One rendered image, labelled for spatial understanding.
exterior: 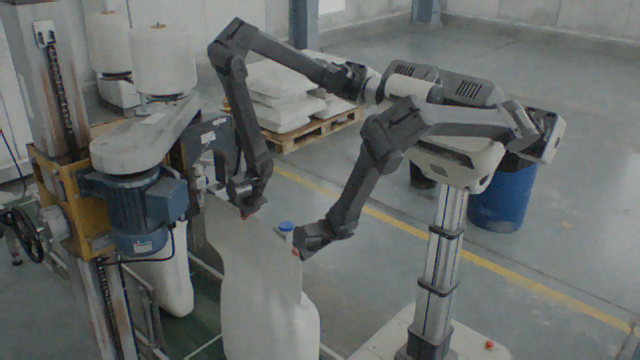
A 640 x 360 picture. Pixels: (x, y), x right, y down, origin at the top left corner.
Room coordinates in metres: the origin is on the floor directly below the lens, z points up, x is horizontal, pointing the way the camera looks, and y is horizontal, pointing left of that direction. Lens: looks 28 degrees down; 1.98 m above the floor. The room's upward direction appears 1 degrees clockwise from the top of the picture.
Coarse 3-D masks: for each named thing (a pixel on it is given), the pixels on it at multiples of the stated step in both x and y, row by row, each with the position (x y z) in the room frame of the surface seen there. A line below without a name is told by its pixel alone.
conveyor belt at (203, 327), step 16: (32, 208) 2.56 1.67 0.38; (192, 272) 2.00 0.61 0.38; (208, 288) 1.89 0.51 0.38; (208, 304) 1.78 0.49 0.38; (176, 320) 1.67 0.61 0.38; (192, 320) 1.68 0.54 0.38; (208, 320) 1.68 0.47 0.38; (176, 336) 1.58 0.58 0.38; (192, 336) 1.58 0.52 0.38; (208, 336) 1.59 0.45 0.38; (176, 352) 1.49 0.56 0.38; (192, 352) 1.50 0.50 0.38; (208, 352) 1.50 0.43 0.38
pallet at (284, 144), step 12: (360, 108) 5.01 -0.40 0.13; (312, 120) 4.62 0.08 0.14; (324, 120) 4.63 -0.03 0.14; (348, 120) 4.95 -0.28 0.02; (264, 132) 4.31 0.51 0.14; (276, 132) 4.34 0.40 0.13; (288, 132) 4.31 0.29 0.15; (300, 132) 4.33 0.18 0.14; (324, 132) 4.58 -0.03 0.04; (276, 144) 4.18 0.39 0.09; (288, 144) 4.19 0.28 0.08; (300, 144) 4.33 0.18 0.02
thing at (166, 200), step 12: (168, 180) 1.24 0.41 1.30; (180, 180) 1.24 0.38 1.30; (144, 192) 1.19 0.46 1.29; (156, 192) 1.17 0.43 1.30; (168, 192) 1.17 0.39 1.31; (180, 192) 1.21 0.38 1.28; (156, 204) 1.17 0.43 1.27; (168, 204) 1.16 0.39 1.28; (180, 204) 1.21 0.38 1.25; (156, 216) 1.17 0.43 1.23; (168, 216) 1.15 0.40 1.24
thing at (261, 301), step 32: (224, 224) 1.52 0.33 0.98; (256, 224) 1.41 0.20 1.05; (224, 256) 1.50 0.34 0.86; (256, 256) 1.42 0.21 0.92; (288, 256) 1.27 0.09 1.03; (224, 288) 1.42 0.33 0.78; (256, 288) 1.35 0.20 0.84; (288, 288) 1.27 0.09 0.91; (224, 320) 1.42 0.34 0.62; (256, 320) 1.30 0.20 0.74; (288, 320) 1.25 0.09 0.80; (224, 352) 1.44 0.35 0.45; (256, 352) 1.29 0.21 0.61; (288, 352) 1.23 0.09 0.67
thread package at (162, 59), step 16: (128, 32) 1.33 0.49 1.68; (144, 32) 1.31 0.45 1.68; (160, 32) 1.31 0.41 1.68; (176, 32) 1.32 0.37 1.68; (144, 48) 1.28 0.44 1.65; (160, 48) 1.28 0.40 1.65; (176, 48) 1.30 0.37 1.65; (192, 48) 1.36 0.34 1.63; (144, 64) 1.28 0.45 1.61; (160, 64) 1.28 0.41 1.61; (176, 64) 1.30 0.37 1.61; (192, 64) 1.34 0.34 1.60; (144, 80) 1.28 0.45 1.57; (160, 80) 1.28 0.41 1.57; (176, 80) 1.29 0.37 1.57; (192, 80) 1.33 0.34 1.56
